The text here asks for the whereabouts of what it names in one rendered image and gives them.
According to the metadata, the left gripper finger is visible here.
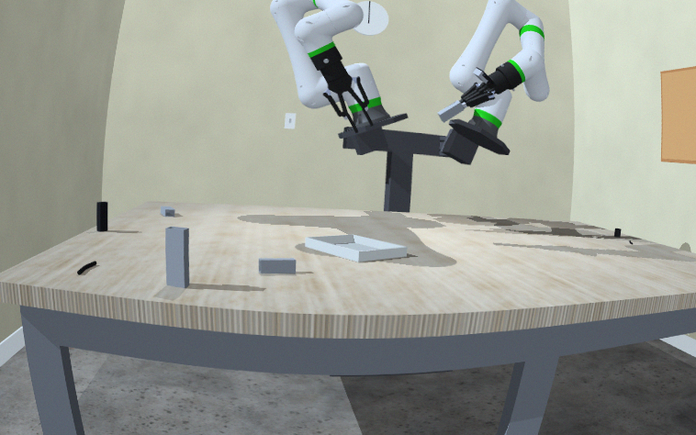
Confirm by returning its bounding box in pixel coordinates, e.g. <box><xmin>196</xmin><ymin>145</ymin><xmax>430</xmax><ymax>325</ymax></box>
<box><xmin>460</xmin><ymin>84</ymin><xmax>495</xmax><ymax>108</ymax></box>
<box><xmin>459</xmin><ymin>83</ymin><xmax>485</xmax><ymax>102</ymax></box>

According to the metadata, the black cylinder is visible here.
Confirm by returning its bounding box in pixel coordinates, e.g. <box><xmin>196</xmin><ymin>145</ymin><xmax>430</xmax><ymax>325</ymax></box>
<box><xmin>96</xmin><ymin>202</ymin><xmax>107</xmax><ymax>232</ymax></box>

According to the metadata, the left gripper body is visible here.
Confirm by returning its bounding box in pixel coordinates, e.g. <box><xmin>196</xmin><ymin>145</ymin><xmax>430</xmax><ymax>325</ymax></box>
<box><xmin>482</xmin><ymin>71</ymin><xmax>510</xmax><ymax>95</ymax></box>

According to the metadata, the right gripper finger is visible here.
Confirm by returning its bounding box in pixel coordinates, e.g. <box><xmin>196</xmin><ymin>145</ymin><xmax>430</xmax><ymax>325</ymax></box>
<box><xmin>342</xmin><ymin>76</ymin><xmax>374</xmax><ymax>127</ymax></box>
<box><xmin>323</xmin><ymin>85</ymin><xmax>358</xmax><ymax>133</ymax></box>

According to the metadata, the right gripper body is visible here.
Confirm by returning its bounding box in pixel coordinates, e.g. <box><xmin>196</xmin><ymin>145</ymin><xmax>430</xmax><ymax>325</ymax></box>
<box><xmin>320</xmin><ymin>61</ymin><xmax>353</xmax><ymax>94</ymax></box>

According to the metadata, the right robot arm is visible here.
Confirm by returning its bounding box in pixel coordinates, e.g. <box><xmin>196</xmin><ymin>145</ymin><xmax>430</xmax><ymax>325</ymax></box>
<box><xmin>270</xmin><ymin>0</ymin><xmax>390</xmax><ymax>128</ymax></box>

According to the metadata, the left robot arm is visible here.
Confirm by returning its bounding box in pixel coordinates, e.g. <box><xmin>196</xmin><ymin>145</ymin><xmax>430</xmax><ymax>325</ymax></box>
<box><xmin>450</xmin><ymin>0</ymin><xmax>550</xmax><ymax>138</ymax></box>

